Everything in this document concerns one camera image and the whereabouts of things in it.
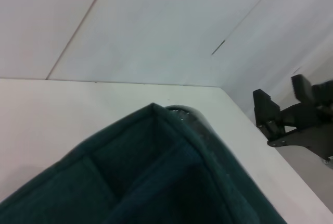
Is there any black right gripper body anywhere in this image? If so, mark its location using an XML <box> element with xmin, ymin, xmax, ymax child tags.
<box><xmin>267</xmin><ymin>79</ymin><xmax>333</xmax><ymax>161</ymax></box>

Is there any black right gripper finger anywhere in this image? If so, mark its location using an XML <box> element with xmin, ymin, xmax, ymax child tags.
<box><xmin>290</xmin><ymin>74</ymin><xmax>313</xmax><ymax>103</ymax></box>
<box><xmin>253</xmin><ymin>89</ymin><xmax>283</xmax><ymax>138</ymax></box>

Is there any dark teal insulated lunch bag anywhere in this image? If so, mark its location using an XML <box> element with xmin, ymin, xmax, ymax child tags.
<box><xmin>0</xmin><ymin>102</ymin><xmax>288</xmax><ymax>224</ymax></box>

